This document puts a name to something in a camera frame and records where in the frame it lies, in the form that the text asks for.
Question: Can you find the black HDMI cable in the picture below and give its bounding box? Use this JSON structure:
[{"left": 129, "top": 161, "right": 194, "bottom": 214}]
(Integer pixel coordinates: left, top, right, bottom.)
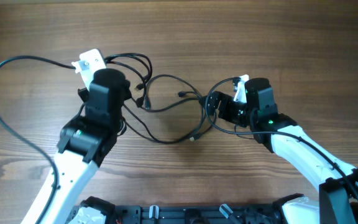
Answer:
[{"left": 104, "top": 52, "right": 154, "bottom": 108}]

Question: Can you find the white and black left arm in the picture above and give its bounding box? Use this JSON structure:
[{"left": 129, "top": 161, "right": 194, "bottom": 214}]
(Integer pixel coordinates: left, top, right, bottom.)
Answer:
[{"left": 23, "top": 68, "right": 131, "bottom": 223}]

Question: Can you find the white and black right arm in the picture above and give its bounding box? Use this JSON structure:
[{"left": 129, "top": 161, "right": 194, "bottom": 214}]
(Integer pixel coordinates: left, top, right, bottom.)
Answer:
[{"left": 200, "top": 75, "right": 358, "bottom": 223}]

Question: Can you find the black right camera cable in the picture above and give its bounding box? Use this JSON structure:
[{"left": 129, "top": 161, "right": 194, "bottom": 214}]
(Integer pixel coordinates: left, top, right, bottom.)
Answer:
[{"left": 204, "top": 77, "right": 358, "bottom": 224}]

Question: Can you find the black camera cable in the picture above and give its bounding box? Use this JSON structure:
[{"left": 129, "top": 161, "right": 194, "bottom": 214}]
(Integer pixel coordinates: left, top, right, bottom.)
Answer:
[
  {"left": 204, "top": 77, "right": 358, "bottom": 224},
  {"left": 0, "top": 55, "right": 77, "bottom": 224}
]

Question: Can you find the black left camera cable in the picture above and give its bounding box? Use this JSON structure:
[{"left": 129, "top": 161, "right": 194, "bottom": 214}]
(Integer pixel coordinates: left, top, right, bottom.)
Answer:
[{"left": 0, "top": 55, "right": 77, "bottom": 224}]

